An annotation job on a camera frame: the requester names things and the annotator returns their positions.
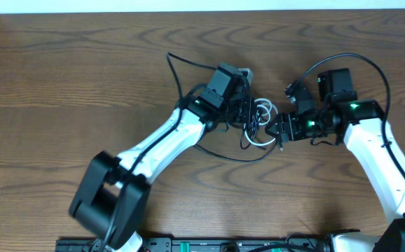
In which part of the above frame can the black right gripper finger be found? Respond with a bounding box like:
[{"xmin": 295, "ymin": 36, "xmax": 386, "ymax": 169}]
[
  {"xmin": 266, "ymin": 129, "xmax": 282, "ymax": 144},
  {"xmin": 265, "ymin": 115, "xmax": 282, "ymax": 132}
]

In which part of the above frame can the white USB cable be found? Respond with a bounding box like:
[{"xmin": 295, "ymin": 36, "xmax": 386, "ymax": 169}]
[{"xmin": 243, "ymin": 97, "xmax": 280, "ymax": 147}]

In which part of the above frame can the thick black USB cable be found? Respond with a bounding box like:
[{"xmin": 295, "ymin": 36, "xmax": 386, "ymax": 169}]
[{"xmin": 192, "ymin": 104, "xmax": 279, "ymax": 164}]

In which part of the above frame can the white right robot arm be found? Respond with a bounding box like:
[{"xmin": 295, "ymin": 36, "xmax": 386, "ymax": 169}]
[{"xmin": 266, "ymin": 100, "xmax": 405, "ymax": 251}]

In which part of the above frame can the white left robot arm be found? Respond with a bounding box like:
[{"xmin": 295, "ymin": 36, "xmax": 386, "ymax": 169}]
[{"xmin": 69, "ymin": 94, "xmax": 256, "ymax": 251}]

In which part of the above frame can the black right camera cable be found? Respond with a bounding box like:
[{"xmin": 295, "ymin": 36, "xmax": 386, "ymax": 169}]
[{"xmin": 284, "ymin": 52, "xmax": 405, "ymax": 211}]

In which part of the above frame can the black camera cable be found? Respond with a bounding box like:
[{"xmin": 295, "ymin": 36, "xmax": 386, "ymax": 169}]
[
  {"xmin": 284, "ymin": 52, "xmax": 405, "ymax": 211},
  {"xmin": 100, "ymin": 51, "xmax": 219, "ymax": 252}
]

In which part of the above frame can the black left camera cable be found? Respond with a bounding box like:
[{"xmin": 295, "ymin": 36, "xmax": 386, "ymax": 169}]
[{"xmin": 100, "ymin": 51, "xmax": 219, "ymax": 252}]

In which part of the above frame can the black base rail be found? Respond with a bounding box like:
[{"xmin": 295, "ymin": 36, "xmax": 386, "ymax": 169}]
[{"xmin": 55, "ymin": 230, "xmax": 382, "ymax": 252}]

